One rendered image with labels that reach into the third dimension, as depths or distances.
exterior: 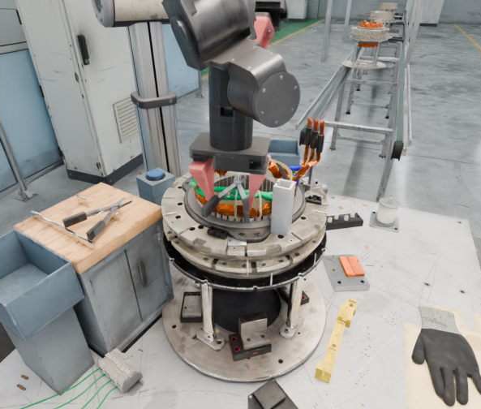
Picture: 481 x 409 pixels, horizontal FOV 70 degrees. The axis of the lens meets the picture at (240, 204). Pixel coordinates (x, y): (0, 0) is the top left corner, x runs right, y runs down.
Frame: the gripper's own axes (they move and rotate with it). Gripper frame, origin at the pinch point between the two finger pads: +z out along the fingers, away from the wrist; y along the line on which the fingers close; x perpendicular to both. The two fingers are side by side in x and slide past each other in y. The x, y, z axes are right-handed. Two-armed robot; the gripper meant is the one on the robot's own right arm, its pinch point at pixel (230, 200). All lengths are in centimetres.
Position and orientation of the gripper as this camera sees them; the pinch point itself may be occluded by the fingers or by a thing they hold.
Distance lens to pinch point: 51.5
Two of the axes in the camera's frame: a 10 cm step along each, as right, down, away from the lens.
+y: 9.8, 1.1, -1.4
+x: 1.8, -5.2, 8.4
